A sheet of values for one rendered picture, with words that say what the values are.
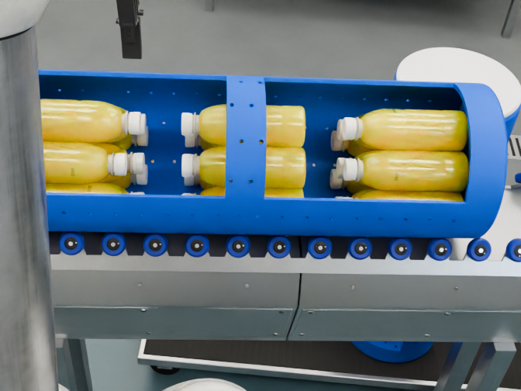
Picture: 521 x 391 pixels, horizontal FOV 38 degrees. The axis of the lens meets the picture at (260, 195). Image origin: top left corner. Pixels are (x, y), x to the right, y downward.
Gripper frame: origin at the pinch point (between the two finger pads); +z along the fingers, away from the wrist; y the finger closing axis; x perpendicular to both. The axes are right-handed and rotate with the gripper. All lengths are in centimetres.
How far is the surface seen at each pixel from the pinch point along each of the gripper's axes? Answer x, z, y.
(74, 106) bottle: 10.2, 13.3, -1.0
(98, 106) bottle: 6.2, 13.3, -0.8
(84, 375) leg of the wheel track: 18, 102, 3
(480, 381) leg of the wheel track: -76, 83, -9
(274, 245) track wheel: -24.8, 36.0, -10.9
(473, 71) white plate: -71, 30, 37
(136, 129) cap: -0.1, 16.7, -2.4
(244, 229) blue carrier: -19.0, 29.3, -13.3
